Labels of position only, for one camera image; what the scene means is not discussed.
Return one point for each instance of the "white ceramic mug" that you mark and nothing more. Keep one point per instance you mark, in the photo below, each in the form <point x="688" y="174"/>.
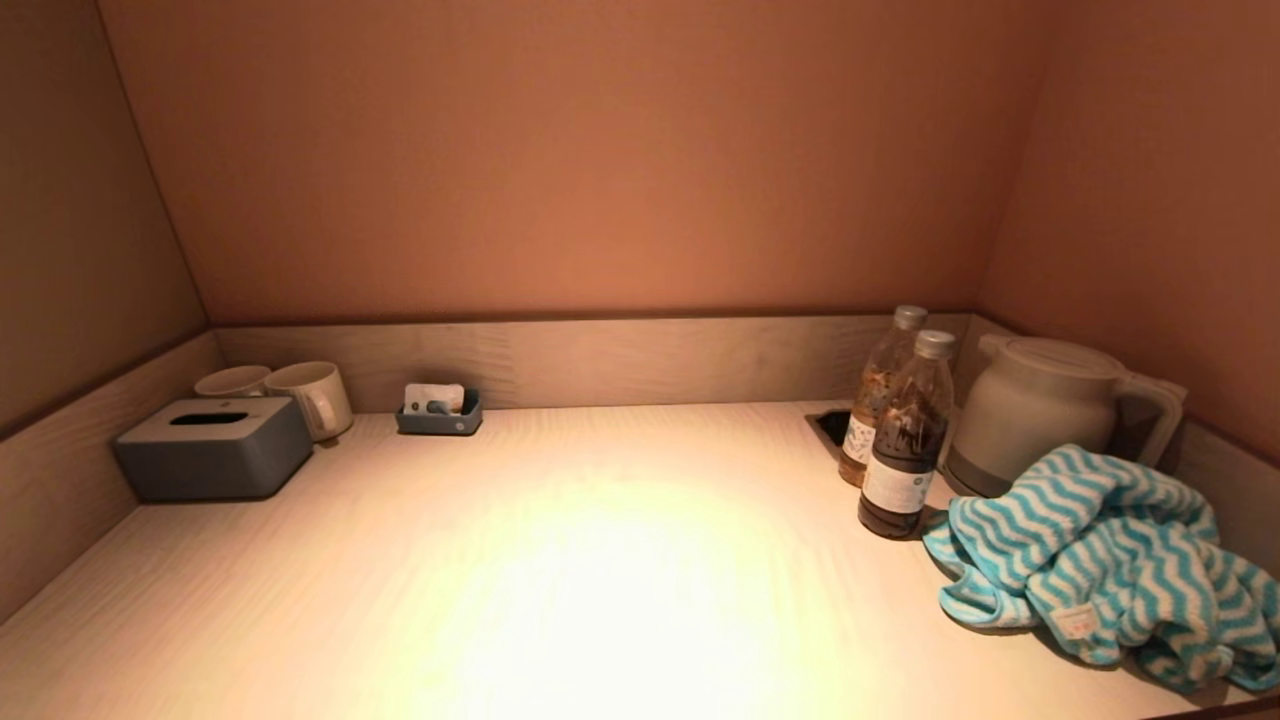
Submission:
<point x="232" y="380"/>
<point x="308" y="390"/>

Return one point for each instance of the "blue white striped towel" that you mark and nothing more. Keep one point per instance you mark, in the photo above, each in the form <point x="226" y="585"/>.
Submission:
<point x="1100" y="560"/>

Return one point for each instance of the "amber tea plastic bottle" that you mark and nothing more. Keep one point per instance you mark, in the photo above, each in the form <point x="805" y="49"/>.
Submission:
<point x="878" y="385"/>

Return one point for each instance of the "dark drink plastic bottle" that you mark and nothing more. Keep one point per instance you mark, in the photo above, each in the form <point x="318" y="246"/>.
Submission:
<point x="905" y="470"/>

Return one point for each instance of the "black recessed table socket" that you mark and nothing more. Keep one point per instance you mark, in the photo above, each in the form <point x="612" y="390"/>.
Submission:
<point x="832" y="426"/>

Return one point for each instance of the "small grey tray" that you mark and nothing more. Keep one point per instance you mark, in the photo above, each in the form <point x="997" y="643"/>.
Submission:
<point x="440" y="424"/>

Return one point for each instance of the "grey tissue box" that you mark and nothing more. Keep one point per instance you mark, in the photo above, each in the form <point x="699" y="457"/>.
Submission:
<point x="215" y="455"/>

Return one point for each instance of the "white electric kettle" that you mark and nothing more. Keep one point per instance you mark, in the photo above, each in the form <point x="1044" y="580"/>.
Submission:
<point x="1040" y="410"/>

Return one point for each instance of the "white sachet packets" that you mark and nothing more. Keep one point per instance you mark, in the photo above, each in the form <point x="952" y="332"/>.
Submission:
<point x="430" y="395"/>

